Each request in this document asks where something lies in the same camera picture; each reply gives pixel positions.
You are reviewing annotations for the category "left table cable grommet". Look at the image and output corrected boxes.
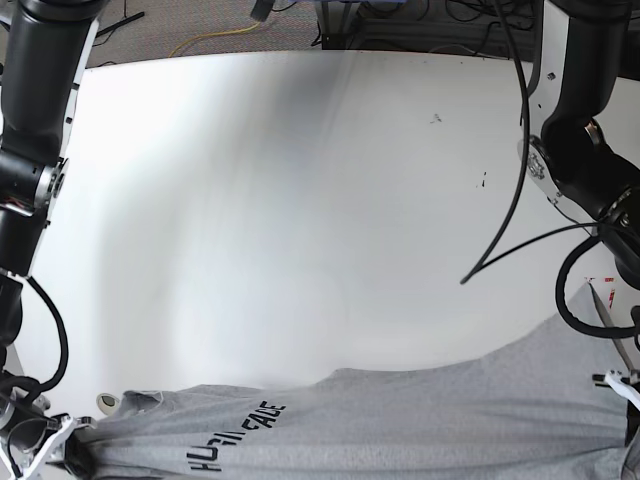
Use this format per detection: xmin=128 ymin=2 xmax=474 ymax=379
xmin=96 ymin=393 xmax=120 ymax=416

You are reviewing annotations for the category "grey T-shirt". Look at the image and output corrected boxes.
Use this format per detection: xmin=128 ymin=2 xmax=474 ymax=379
xmin=80 ymin=316 xmax=639 ymax=479

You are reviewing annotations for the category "yellow cable on floor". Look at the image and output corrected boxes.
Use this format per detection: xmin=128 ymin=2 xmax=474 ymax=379
xmin=168 ymin=12 xmax=264 ymax=59

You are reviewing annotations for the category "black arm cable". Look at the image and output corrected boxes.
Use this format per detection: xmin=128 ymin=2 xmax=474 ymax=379
xmin=459 ymin=0 xmax=640 ymax=341
xmin=0 ymin=274 xmax=69 ymax=401

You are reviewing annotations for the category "black box under desk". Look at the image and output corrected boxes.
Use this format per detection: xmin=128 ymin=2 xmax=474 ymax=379
xmin=315 ymin=1 xmax=361 ymax=50

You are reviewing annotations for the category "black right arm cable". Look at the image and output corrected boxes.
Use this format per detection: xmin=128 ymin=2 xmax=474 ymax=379
xmin=0 ymin=274 xmax=69 ymax=401

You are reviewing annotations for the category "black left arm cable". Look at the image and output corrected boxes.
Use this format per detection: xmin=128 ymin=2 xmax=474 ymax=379
xmin=459 ymin=0 xmax=640 ymax=341

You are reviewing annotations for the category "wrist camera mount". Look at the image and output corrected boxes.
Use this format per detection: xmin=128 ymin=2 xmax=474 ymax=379
xmin=1 ymin=414 xmax=97 ymax=479
xmin=591 ymin=370 xmax=639 ymax=416

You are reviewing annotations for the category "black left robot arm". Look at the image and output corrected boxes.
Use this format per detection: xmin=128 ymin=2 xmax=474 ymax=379
xmin=519 ymin=1 xmax=639 ymax=341

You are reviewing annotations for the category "red tape rectangle marking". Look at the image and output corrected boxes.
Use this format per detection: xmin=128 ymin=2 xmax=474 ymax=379
xmin=585 ymin=276 xmax=617 ymax=310

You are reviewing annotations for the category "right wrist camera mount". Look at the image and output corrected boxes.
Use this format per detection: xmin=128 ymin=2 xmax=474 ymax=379
xmin=1 ymin=414 xmax=97 ymax=479

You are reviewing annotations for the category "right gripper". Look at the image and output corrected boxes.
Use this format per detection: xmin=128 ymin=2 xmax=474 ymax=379
xmin=1 ymin=370 xmax=50 ymax=450

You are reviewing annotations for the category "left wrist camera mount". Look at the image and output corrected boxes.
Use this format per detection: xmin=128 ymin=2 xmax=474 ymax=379
xmin=591 ymin=370 xmax=639 ymax=416

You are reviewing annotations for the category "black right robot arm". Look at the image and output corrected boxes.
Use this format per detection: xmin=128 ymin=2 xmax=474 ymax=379
xmin=1 ymin=1 xmax=106 ymax=350

